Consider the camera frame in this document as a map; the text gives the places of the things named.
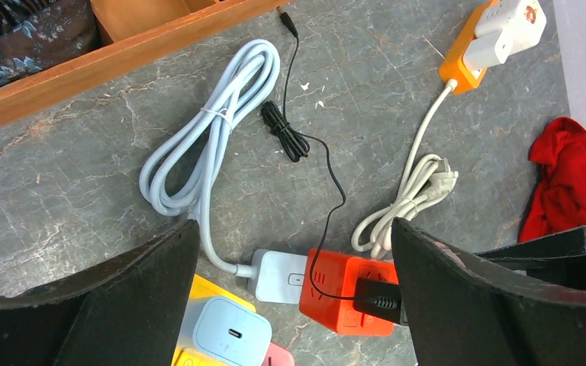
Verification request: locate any light blue cube adapter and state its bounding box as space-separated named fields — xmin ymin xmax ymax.
xmin=176 ymin=296 xmax=272 ymax=365

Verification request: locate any rolled dark floral tie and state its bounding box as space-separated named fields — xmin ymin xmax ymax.
xmin=0 ymin=0 xmax=102 ymax=87

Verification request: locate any light blue coiled cable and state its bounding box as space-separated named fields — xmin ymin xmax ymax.
xmin=138 ymin=38 xmax=282 ymax=279

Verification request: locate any white usb charger block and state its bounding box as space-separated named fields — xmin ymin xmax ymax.
xmin=462 ymin=31 xmax=513 ymax=72

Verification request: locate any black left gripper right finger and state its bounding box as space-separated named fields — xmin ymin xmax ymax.
xmin=392 ymin=219 xmax=586 ymax=365

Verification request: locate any yellow cube socket adapter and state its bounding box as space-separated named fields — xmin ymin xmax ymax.
xmin=172 ymin=274 xmax=256 ymax=365

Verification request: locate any red cloth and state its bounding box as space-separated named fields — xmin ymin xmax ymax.
xmin=518 ymin=117 xmax=586 ymax=242

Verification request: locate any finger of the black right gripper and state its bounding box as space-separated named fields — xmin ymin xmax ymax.
xmin=477 ymin=226 xmax=586 ymax=291

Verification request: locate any thin black cable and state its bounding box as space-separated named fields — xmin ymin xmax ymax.
xmin=259 ymin=4 xmax=405 ymax=307

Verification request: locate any white cube socket adapter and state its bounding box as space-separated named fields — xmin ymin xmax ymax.
xmin=475 ymin=0 xmax=547 ymax=56

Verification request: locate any red cube socket adapter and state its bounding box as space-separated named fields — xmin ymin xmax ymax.
xmin=298 ymin=249 xmax=398 ymax=337

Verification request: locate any white power strip cable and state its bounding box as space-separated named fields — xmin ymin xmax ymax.
xmin=349 ymin=78 xmax=460 ymax=261

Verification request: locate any light blue power strip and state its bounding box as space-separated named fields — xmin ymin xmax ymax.
xmin=247 ymin=249 xmax=307 ymax=304

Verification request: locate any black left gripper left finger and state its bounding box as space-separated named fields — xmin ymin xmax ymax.
xmin=0 ymin=220 xmax=200 ymax=365

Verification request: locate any wooden compartment tray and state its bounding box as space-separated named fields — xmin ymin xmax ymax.
xmin=0 ymin=0 xmax=285 ymax=126

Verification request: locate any orange power strip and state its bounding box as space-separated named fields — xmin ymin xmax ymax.
xmin=439 ymin=0 xmax=500 ymax=95

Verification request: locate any black power adapter plug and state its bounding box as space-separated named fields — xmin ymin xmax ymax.
xmin=353 ymin=278 xmax=408 ymax=326

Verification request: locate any pink triangular power strip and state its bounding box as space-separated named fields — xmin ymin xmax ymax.
xmin=262 ymin=342 xmax=295 ymax=366

